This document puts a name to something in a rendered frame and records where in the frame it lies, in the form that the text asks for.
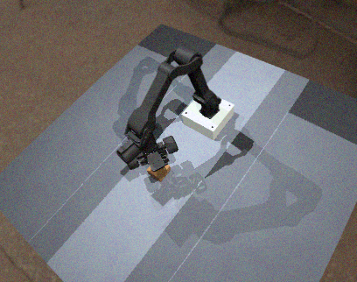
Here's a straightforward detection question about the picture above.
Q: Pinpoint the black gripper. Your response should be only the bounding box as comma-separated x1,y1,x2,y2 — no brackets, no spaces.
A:
128,136,179,170

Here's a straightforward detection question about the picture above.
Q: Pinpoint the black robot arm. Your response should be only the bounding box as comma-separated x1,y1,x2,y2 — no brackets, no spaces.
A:
116,45,222,172

